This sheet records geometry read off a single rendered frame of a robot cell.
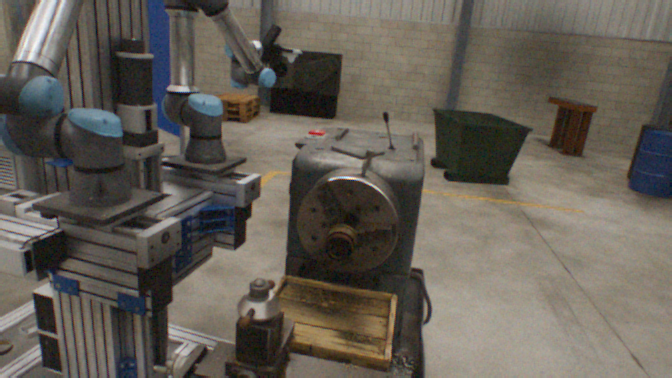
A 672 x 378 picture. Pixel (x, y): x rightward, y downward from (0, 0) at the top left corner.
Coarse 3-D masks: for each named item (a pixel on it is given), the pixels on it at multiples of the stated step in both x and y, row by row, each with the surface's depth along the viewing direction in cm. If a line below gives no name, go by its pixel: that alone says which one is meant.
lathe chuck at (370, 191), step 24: (312, 192) 130; (336, 192) 129; (360, 192) 127; (384, 192) 127; (312, 216) 132; (360, 216) 129; (384, 216) 128; (312, 240) 135; (336, 264) 135; (360, 264) 134
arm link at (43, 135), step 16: (16, 0) 95; (32, 0) 96; (16, 16) 96; (16, 32) 97; (16, 48) 98; (64, 112) 109; (0, 128) 102; (16, 128) 102; (32, 128) 102; (48, 128) 103; (16, 144) 103; (32, 144) 103; (48, 144) 103
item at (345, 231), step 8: (336, 224) 122; (344, 224) 121; (328, 232) 122; (336, 232) 119; (344, 232) 118; (352, 232) 121; (328, 240) 117; (336, 240) 116; (344, 240) 116; (352, 240) 119; (328, 248) 118; (336, 248) 122; (344, 248) 122; (352, 248) 117; (328, 256) 119; (336, 256) 119; (344, 256) 118
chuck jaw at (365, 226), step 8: (360, 224) 128; (368, 224) 128; (376, 224) 128; (384, 224) 128; (392, 224) 128; (360, 232) 122; (368, 232) 124; (376, 232) 125; (384, 232) 125; (392, 232) 129; (360, 240) 123; (368, 240) 124; (384, 240) 126
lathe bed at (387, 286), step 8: (304, 264) 156; (312, 264) 154; (304, 272) 146; (312, 272) 151; (320, 272) 146; (328, 272) 147; (368, 272) 149; (384, 272) 150; (320, 280) 141; (328, 280) 143; (360, 280) 148; (368, 280) 146; (376, 280) 149; (384, 280) 145; (392, 280) 145; (368, 288) 142; (376, 288) 144; (384, 288) 140; (392, 288) 140
